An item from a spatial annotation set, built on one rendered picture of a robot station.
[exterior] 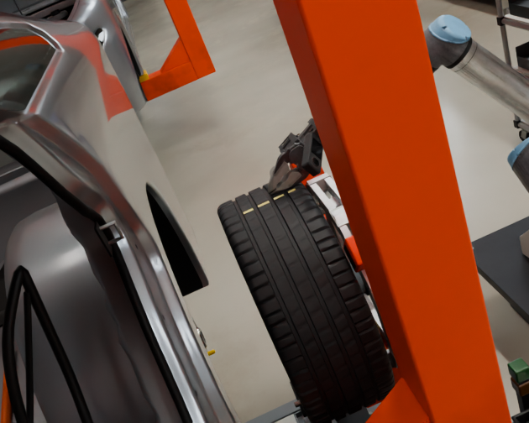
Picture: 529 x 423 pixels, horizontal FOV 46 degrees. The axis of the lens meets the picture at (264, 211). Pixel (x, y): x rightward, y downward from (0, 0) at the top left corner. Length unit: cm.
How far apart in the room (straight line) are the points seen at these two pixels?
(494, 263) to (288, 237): 125
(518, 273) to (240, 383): 126
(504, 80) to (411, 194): 117
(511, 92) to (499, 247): 72
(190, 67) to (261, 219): 374
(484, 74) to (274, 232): 95
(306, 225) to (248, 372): 151
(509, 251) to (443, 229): 153
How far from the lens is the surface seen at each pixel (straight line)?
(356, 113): 91
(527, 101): 218
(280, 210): 150
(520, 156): 238
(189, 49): 514
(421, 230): 104
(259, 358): 291
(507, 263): 253
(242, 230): 149
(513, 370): 167
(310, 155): 147
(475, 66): 208
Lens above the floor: 191
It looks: 29 degrees down
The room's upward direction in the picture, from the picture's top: 23 degrees counter-clockwise
